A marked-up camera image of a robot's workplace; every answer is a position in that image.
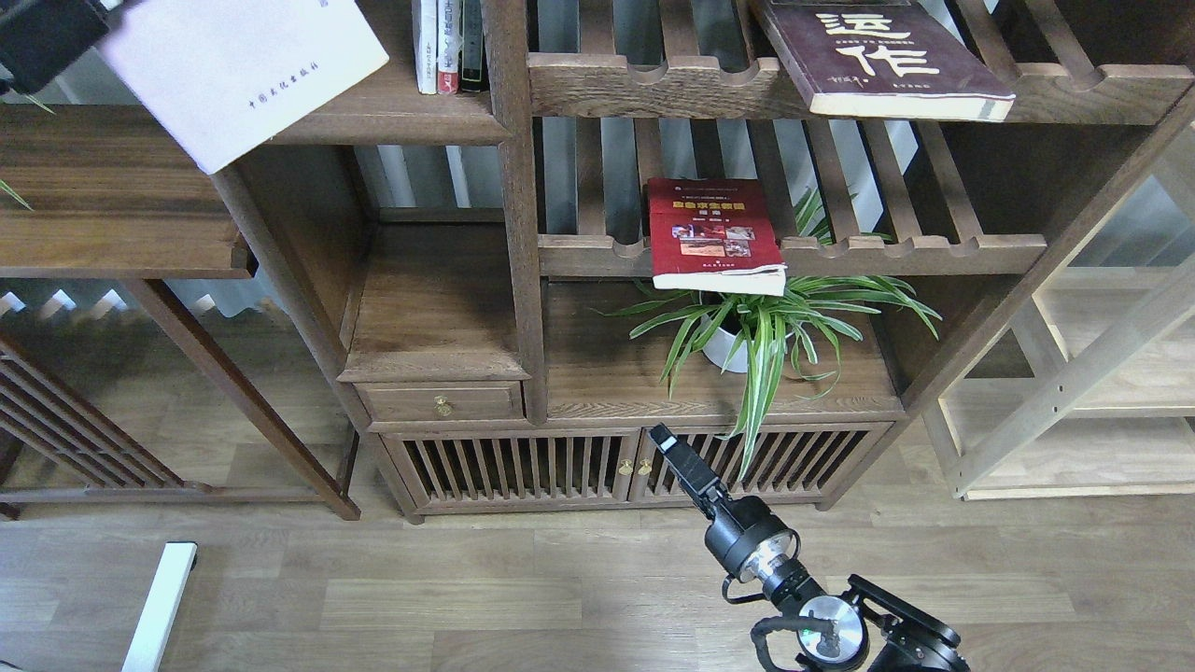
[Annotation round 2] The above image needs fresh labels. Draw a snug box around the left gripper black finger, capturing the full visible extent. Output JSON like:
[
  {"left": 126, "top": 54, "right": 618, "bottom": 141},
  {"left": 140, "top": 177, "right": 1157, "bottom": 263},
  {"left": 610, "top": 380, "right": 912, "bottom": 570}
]
[{"left": 1, "top": 1, "right": 122, "bottom": 94}]

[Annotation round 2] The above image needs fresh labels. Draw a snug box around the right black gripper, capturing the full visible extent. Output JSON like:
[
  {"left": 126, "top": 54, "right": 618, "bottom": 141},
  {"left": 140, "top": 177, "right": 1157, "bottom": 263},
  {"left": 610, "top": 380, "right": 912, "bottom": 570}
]
[{"left": 649, "top": 424, "right": 802, "bottom": 584}]

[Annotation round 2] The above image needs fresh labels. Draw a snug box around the white lavender book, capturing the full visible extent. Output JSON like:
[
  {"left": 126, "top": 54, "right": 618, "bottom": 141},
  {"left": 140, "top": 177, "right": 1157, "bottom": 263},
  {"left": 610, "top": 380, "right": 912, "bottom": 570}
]
[{"left": 97, "top": 1, "right": 388, "bottom": 175}]

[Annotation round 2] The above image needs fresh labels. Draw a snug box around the dark maroon book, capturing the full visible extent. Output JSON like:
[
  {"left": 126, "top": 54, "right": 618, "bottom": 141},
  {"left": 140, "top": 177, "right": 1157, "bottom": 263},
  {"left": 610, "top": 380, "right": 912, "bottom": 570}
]
[{"left": 750, "top": 1, "right": 1016, "bottom": 122}]

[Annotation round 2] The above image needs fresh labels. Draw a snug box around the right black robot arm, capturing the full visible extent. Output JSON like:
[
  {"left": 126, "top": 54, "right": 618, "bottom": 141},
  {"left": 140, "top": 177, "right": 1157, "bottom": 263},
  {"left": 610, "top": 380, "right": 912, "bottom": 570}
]
[{"left": 650, "top": 424, "right": 969, "bottom": 671}]

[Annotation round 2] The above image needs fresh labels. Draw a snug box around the white plant pot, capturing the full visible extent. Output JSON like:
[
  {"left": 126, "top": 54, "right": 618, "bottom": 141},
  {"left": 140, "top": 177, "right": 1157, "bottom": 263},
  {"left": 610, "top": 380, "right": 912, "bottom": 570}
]
[{"left": 698, "top": 301, "right": 752, "bottom": 373}]

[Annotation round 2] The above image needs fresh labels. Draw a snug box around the green spider plant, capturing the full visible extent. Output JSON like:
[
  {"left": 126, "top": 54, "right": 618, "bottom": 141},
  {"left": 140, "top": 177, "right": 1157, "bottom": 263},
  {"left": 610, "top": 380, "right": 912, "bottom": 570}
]
[{"left": 615, "top": 237, "right": 939, "bottom": 474}]

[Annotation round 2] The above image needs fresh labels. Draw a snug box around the brass drawer knob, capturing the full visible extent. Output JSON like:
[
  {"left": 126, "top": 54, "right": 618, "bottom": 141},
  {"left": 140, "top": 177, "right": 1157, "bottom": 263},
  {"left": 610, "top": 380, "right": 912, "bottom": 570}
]
[{"left": 434, "top": 395, "right": 454, "bottom": 417}]

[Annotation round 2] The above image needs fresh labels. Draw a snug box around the dark wooden bookshelf cabinet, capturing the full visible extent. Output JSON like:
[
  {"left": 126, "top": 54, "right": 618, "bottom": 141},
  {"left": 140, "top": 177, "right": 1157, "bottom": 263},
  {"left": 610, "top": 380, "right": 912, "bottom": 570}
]
[{"left": 117, "top": 0, "right": 1195, "bottom": 525}]

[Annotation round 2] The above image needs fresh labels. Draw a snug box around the red white upright book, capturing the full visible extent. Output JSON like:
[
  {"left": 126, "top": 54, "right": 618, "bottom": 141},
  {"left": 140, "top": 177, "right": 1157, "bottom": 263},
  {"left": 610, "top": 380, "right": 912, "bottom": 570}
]
[{"left": 436, "top": 0, "right": 462, "bottom": 94}]

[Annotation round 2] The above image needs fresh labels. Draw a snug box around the black upright book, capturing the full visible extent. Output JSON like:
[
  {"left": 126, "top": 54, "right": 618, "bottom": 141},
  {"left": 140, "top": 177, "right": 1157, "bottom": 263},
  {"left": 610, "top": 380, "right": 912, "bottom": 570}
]
[{"left": 459, "top": 0, "right": 489, "bottom": 92}]

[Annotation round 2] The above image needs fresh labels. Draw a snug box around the white table leg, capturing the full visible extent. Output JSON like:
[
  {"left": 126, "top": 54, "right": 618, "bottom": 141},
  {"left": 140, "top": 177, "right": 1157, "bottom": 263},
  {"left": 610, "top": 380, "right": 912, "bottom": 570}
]
[{"left": 120, "top": 540, "right": 198, "bottom": 671}]

